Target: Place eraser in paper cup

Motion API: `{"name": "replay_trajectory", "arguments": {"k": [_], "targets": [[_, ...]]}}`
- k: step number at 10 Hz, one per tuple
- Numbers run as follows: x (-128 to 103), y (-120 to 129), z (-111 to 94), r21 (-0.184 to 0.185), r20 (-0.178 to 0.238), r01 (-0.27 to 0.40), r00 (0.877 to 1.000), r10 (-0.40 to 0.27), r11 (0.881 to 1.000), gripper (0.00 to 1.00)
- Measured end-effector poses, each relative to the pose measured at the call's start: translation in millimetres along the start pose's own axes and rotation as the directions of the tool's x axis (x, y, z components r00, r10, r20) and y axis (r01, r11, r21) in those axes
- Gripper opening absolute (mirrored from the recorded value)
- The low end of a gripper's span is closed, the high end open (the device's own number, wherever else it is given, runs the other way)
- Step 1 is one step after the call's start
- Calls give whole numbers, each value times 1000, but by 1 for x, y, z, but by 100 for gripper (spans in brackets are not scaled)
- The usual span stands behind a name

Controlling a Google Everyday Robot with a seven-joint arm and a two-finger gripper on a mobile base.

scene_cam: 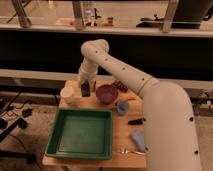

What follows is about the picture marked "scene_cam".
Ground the green plastic tray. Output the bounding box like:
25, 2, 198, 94
45, 109, 113, 160

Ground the orange carrot toy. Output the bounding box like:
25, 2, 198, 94
121, 97, 136, 101

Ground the dark grapes toy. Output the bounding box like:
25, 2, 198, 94
112, 80, 128, 93

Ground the black marker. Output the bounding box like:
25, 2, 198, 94
128, 118, 145, 125

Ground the light blue cloth toy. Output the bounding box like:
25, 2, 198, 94
130, 130, 145, 152

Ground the silver fork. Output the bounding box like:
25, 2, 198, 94
119, 148, 145, 156

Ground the small blue cup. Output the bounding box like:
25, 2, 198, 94
117, 101, 129, 116

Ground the wooden table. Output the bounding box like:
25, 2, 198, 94
43, 80, 146, 168

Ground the purple bowl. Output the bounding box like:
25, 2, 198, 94
96, 84, 118, 105

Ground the white paper cup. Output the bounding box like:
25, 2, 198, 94
60, 87, 74, 103

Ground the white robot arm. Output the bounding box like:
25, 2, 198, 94
79, 39, 202, 171

